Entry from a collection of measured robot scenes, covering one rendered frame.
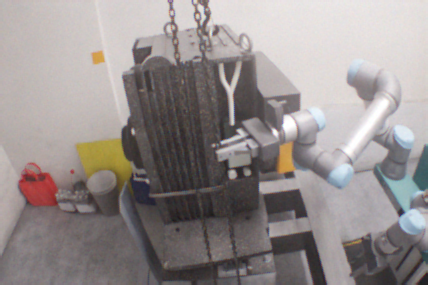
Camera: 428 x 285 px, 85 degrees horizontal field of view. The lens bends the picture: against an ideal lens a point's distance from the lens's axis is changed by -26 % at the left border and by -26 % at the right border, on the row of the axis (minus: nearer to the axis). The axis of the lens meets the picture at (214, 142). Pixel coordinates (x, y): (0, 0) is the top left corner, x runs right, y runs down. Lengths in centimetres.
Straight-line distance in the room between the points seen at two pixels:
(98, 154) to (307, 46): 195
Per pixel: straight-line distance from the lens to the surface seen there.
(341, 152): 87
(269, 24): 221
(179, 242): 130
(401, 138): 138
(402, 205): 138
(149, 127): 108
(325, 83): 251
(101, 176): 280
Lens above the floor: 193
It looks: 35 degrees down
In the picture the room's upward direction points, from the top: 7 degrees counter-clockwise
